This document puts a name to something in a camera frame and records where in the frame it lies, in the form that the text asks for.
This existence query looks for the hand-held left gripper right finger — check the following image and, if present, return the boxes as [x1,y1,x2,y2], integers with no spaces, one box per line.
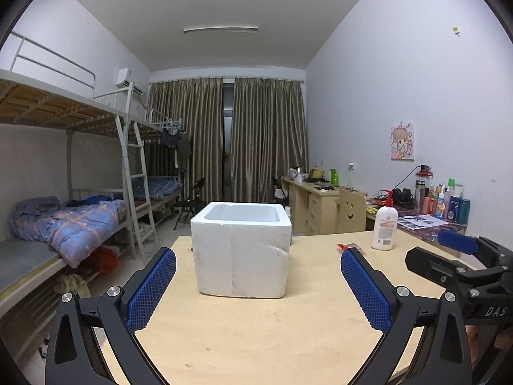
[341,247,479,385]

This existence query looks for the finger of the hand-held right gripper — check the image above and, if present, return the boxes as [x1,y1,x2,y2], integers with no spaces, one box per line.
[405,246,487,289]
[438,230,513,267]

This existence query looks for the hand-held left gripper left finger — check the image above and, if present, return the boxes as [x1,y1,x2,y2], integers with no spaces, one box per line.
[45,247,178,385]

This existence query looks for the white foam box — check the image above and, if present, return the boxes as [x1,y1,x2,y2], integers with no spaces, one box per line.
[190,201,292,299]

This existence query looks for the person's right hand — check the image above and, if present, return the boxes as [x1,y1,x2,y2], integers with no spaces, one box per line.
[467,323,486,370]

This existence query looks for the desk with patterned cover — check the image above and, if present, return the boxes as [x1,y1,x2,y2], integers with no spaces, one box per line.
[366,201,467,249]

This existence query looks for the row of toiletry bottles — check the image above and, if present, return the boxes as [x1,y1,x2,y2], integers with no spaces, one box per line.
[425,178,471,224]

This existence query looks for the printed paper sheet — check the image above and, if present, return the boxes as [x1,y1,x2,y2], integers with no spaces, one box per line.
[397,214,450,230]

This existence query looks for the red bag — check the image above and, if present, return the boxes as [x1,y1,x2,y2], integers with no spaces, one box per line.
[90,246,120,274]

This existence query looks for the white lotion pump bottle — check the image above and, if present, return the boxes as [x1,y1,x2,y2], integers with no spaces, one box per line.
[371,198,399,251]

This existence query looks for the red lid water bottle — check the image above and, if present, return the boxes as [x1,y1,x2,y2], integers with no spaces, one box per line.
[415,165,434,214]

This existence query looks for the wooden smiley chair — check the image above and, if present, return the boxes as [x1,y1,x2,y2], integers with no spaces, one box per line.
[337,188,368,234]

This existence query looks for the khaki cloth bundle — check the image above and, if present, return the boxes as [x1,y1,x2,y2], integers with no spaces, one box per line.
[54,273,91,298]

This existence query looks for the black folding chair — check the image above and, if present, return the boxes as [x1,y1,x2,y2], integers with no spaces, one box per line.
[173,177,206,231]

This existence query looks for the blue orange quilt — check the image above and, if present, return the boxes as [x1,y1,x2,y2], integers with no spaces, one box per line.
[11,196,126,267]

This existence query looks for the wooden desk with drawers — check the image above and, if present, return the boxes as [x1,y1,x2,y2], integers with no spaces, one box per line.
[281,176,341,236]

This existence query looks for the blue plaid bedding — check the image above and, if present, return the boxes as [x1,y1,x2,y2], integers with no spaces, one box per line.
[130,176,182,201]

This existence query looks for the blue garment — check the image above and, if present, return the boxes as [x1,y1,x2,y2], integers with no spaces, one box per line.
[66,195,113,207]

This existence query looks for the dark hanging clothes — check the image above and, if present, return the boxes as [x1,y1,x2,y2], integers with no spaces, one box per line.
[160,128,192,169]

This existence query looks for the brown curtain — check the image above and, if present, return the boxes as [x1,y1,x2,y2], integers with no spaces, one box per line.
[147,78,224,205]
[231,77,309,205]

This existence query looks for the white air conditioner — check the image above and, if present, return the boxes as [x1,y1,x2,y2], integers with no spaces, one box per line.
[116,68,145,96]

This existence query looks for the white metal bunk bed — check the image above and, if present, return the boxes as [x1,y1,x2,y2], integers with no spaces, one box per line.
[0,32,183,329]

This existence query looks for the ceiling tube light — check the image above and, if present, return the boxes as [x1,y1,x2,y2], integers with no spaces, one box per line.
[183,26,259,35]

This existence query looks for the pink cartoon wall poster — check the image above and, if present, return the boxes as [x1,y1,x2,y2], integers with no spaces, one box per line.
[391,121,415,161]

